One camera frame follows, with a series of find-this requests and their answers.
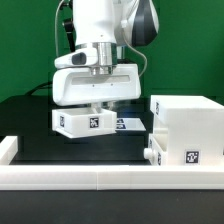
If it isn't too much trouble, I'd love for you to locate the marker sheet on table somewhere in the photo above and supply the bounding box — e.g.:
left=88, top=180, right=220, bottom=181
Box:
left=116, top=118, right=145, bottom=131

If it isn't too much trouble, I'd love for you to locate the white drawer tray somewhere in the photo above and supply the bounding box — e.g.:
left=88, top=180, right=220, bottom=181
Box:
left=143, top=134, right=167, bottom=166
left=52, top=107, right=117, bottom=138

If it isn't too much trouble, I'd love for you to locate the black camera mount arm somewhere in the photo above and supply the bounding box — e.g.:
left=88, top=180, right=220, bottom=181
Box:
left=62, top=0, right=75, bottom=52

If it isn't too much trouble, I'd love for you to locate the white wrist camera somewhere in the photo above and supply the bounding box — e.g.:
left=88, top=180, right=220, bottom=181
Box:
left=54, top=48, right=98, bottom=69

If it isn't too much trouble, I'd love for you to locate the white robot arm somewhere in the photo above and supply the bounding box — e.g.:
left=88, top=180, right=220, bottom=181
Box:
left=53, top=0, right=159, bottom=106

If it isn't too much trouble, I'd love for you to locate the white thin cable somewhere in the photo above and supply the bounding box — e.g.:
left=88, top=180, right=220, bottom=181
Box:
left=119, top=0, right=148, bottom=78

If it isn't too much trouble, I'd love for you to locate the black cable bundle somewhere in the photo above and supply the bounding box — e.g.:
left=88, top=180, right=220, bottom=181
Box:
left=23, top=81, right=54, bottom=97

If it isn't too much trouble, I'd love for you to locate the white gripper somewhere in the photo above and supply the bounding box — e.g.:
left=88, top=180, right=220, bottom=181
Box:
left=53, top=64, right=141, bottom=113

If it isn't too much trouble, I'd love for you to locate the white drawer cabinet box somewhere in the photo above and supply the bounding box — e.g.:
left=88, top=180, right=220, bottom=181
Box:
left=149, top=95, right=224, bottom=166

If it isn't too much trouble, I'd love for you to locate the white U-shaped table fence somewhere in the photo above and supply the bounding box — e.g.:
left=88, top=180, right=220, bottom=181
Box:
left=0, top=136, right=224, bottom=190

